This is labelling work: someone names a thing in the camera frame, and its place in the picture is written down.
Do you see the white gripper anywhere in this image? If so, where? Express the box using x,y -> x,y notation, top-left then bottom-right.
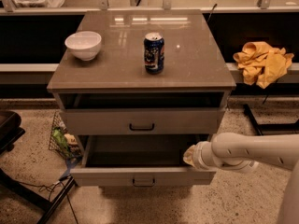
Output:
183,141 -> 216,170

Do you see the grey drawer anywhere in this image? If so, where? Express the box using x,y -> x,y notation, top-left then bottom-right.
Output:
60,108 -> 225,135
71,134 -> 215,188

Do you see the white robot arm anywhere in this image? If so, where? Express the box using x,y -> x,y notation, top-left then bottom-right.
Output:
183,133 -> 299,224

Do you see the grey drawer cabinet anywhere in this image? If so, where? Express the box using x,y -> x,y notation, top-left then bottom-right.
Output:
46,9 -> 236,189

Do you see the grey top drawer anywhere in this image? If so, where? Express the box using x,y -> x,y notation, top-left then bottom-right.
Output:
60,108 -> 225,135

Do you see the black stand base right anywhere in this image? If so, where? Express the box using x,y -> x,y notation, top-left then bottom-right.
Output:
243,104 -> 299,136

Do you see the black stand base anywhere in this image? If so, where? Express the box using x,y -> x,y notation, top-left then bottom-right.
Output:
0,169 -> 76,224
243,104 -> 299,136

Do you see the yellow crumpled cloth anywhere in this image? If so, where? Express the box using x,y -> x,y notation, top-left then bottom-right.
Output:
233,41 -> 294,89

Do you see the blue soda can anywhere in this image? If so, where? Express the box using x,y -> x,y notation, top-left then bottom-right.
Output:
144,32 -> 164,74

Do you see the white ceramic bowl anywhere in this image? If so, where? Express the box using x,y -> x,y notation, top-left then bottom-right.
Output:
64,31 -> 102,61

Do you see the dark chair seat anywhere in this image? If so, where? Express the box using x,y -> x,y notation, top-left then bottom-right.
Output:
0,110 -> 25,154

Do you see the black stand base left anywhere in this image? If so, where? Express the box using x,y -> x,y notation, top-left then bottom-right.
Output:
0,169 -> 76,224

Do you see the wire mesh waste basket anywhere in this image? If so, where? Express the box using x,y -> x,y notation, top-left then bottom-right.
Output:
49,112 -> 81,160

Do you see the black floor cable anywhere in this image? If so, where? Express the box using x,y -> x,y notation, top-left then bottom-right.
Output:
18,179 -> 79,224

